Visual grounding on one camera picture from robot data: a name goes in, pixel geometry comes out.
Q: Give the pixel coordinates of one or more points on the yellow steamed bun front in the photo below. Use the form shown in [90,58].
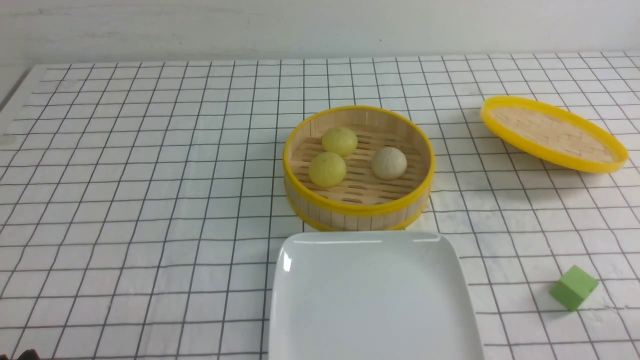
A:
[327,170]

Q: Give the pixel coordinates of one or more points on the yellow steamed bun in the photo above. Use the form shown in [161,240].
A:
[340,140]
[327,170]

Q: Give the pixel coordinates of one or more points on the beige steamed bun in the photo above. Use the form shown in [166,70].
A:
[389,163]

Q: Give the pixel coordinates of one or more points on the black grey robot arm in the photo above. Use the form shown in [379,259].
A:
[30,354]

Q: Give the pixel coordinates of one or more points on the white square plate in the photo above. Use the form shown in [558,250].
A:
[371,295]

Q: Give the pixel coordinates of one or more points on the yellow rimmed bamboo steamer basket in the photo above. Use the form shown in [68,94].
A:
[362,201]

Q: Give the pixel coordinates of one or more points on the white checkered tablecloth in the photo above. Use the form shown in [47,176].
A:
[143,204]

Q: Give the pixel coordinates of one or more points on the yellow rimmed bamboo steamer lid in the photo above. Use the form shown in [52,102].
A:
[553,134]

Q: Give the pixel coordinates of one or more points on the green foam cube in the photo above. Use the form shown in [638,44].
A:
[573,288]

